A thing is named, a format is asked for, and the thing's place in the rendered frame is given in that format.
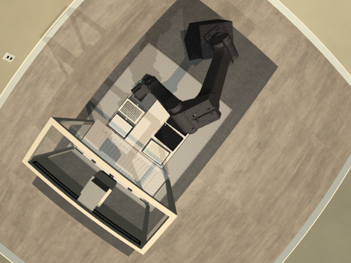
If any white well plate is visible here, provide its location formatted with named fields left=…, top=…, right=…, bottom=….
left=143, top=140, right=169, bottom=164

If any cream deep-well block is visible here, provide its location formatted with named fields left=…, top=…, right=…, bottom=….
left=118, top=99, right=145, bottom=124

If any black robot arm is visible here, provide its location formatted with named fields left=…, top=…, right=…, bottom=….
left=131, top=25, right=239, bottom=134

